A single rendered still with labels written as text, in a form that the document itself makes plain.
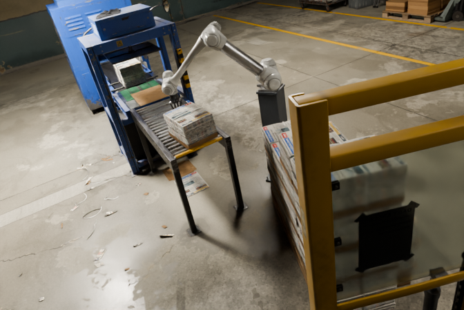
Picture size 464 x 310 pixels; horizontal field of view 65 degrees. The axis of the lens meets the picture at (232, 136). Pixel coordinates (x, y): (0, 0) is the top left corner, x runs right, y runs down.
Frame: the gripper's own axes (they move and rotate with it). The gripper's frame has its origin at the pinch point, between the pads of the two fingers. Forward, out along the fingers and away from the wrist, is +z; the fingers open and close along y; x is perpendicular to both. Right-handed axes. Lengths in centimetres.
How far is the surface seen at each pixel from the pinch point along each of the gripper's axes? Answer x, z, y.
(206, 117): -44.6, -8.5, 9.6
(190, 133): -47.1, -1.5, -6.9
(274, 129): -73, 10, 55
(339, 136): -146, -14, 58
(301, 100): -221, -92, -23
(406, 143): -233, -70, 6
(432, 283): -240, 0, 20
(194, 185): 15, 92, 0
